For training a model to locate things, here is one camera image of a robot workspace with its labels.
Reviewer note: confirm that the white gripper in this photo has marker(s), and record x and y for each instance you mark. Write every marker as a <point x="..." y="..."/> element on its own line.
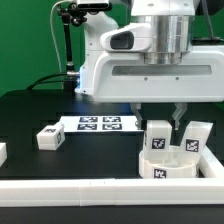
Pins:
<point x="125" y="77"/>

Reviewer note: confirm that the white round stool seat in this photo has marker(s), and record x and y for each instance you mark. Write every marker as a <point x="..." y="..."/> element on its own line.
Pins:
<point x="178" y="165"/>

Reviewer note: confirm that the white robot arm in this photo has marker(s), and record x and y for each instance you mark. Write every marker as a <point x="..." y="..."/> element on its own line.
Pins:
<point x="150" y="60"/>

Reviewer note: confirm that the white sheet with tags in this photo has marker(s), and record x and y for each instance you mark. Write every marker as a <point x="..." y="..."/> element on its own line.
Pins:
<point x="99" y="123"/>

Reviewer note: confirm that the white U-shaped obstacle fence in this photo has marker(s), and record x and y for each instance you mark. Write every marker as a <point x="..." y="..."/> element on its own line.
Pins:
<point x="209" y="189"/>

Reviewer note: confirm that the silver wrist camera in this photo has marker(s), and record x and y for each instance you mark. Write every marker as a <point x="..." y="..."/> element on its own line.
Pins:
<point x="135" y="37"/>

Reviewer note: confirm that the black camera stand pole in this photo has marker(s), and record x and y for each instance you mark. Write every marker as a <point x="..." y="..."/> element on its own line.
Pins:
<point x="70" y="15"/>

